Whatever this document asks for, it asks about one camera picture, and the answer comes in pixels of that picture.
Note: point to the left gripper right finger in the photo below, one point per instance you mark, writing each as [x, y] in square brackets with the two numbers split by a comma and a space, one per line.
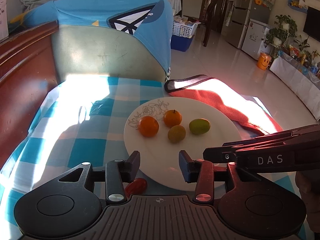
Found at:
[200, 172]

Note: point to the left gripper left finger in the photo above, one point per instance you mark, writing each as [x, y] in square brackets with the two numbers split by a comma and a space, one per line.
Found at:
[117, 172]

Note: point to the red cherry tomato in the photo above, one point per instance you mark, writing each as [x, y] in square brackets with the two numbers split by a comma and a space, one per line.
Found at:
[138, 186]

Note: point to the yellow green jujube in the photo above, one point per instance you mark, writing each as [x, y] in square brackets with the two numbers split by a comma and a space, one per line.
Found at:
[176, 134]

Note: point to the orange mandarin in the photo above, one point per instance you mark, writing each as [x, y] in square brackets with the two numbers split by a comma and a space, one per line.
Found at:
[148, 126]
[172, 118]

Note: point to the person right hand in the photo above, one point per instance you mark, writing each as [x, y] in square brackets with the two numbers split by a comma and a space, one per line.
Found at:
[310, 198]

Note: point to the white floral plate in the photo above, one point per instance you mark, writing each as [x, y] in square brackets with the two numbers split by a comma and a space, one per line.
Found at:
[159, 157]

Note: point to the red fleece cloth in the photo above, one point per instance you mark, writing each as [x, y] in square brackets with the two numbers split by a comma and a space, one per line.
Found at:
[220, 96]

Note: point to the blue checkered tablecloth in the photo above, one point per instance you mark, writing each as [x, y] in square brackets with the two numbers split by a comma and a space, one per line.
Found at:
[84, 121]

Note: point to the white tv cabinet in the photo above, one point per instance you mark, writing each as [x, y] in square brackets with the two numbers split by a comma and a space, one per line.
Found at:
[300, 80]

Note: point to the orange smiley bucket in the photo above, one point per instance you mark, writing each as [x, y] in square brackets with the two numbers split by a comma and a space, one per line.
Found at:
[263, 61]

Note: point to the small white freezer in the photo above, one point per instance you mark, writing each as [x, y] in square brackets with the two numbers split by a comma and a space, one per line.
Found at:
[254, 42]

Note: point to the potted green plant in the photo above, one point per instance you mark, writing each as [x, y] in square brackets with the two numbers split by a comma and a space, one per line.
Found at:
[282, 36]

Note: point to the black television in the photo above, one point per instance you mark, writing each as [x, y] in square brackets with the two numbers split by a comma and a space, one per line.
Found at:
[312, 23]

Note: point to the green sofa armrest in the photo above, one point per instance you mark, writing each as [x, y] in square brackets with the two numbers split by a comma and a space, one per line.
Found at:
[81, 50]

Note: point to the blue storage bin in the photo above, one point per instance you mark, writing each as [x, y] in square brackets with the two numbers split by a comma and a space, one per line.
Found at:
[180, 43]

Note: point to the white plastic basket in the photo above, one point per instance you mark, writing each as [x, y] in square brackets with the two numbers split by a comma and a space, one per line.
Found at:
[184, 29]

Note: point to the grey refrigerator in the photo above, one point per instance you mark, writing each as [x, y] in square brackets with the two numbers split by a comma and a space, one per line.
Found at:
[239, 13]

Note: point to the blue sailboat blanket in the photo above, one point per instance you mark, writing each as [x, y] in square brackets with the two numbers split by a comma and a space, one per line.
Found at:
[149, 21]

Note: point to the white clothed dining table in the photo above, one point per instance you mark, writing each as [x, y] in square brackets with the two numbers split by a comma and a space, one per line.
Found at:
[176, 6]

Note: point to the white milk carton box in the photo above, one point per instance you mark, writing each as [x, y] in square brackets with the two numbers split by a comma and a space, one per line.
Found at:
[3, 20]

